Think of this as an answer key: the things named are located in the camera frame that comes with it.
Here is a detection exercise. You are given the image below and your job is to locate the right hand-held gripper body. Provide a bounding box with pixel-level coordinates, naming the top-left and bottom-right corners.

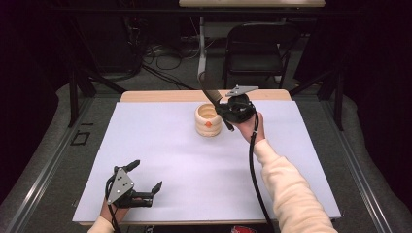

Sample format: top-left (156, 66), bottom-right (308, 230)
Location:
top-left (224, 84), bottom-right (260, 124)

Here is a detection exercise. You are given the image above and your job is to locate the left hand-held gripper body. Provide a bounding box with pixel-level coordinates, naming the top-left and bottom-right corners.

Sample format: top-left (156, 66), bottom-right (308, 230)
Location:
top-left (105, 166), bottom-right (155, 209)

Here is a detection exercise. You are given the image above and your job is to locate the cream ribbed cup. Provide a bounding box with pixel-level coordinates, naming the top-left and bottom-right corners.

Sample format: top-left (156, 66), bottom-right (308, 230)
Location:
top-left (194, 102), bottom-right (223, 138)

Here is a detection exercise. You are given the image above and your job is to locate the black spatula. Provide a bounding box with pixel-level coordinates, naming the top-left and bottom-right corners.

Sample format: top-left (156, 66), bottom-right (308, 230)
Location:
top-left (197, 71), bottom-right (235, 132)

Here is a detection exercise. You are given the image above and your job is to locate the person's right hand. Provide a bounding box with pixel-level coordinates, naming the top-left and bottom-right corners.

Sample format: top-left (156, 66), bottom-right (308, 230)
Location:
top-left (232, 111), bottom-right (267, 146)

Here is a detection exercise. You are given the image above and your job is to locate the person's left hand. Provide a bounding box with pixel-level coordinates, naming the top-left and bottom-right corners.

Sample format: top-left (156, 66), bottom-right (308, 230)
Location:
top-left (99, 197), bottom-right (144, 225)

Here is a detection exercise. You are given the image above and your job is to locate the white table mat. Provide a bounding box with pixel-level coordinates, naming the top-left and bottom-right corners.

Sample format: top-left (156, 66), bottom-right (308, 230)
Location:
top-left (71, 99), bottom-right (343, 224)

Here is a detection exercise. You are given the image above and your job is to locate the black folding chair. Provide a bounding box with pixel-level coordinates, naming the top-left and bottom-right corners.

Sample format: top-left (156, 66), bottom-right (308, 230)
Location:
top-left (221, 21), bottom-right (301, 90)

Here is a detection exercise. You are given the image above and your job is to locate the white table leg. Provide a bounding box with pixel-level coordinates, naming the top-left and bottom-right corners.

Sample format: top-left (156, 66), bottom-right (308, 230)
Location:
top-left (196, 16), bottom-right (209, 79)

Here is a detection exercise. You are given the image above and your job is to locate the wooden table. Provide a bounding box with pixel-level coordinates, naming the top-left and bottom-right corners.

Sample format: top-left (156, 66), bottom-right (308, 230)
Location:
top-left (78, 88), bottom-right (337, 227)

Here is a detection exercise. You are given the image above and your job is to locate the black metal stand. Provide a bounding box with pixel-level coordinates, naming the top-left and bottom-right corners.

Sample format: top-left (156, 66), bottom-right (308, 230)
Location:
top-left (289, 66), bottom-right (345, 132)
top-left (65, 18), bottom-right (128, 129)

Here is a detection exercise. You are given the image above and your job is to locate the red printed clothing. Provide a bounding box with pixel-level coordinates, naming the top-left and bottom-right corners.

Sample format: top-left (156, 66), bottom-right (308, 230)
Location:
top-left (228, 225), bottom-right (258, 233)

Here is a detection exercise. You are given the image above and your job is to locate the beige background table top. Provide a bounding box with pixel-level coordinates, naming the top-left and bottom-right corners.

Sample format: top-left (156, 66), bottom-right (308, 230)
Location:
top-left (178, 0), bottom-right (326, 9)

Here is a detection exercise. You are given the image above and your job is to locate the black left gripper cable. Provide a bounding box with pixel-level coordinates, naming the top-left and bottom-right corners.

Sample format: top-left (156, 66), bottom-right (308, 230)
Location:
top-left (104, 176), bottom-right (123, 233)

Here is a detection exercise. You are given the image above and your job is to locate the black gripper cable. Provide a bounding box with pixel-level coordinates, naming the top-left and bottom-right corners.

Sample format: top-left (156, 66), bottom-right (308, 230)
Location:
top-left (248, 111), bottom-right (277, 233)
top-left (104, 176), bottom-right (123, 233)

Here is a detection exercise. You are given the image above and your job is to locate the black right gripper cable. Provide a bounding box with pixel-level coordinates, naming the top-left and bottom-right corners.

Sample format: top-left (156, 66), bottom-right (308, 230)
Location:
top-left (248, 111), bottom-right (277, 233)

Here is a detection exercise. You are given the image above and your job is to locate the grey metal floor rail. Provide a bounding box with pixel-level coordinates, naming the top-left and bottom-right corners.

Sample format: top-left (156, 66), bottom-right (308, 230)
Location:
top-left (0, 96), bottom-right (95, 233)
top-left (324, 100), bottom-right (395, 233)

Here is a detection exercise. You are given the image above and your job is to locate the bundle of floor cables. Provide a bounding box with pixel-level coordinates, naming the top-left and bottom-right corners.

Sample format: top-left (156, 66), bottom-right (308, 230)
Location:
top-left (127, 17), bottom-right (208, 91)

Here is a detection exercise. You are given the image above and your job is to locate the black horizontal frame bar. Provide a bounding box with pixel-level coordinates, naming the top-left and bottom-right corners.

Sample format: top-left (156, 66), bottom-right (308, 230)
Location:
top-left (48, 7), bottom-right (358, 17)

